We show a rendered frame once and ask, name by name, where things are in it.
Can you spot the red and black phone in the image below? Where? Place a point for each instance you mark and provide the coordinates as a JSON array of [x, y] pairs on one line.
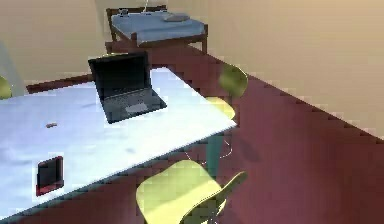
[[50, 175]]

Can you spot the grey-blue pillow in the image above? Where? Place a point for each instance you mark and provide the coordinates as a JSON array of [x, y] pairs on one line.
[[176, 17]]

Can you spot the black laptop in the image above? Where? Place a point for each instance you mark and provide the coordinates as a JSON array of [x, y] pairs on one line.
[[123, 86]]

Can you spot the wooden bed with blue sheet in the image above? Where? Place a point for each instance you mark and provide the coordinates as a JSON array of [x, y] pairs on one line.
[[156, 28]]

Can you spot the yellow-green chair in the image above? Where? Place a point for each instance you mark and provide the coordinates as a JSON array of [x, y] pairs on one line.
[[180, 193], [4, 88], [231, 83]]

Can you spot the white table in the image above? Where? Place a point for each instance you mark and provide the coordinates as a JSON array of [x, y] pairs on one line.
[[100, 140]]

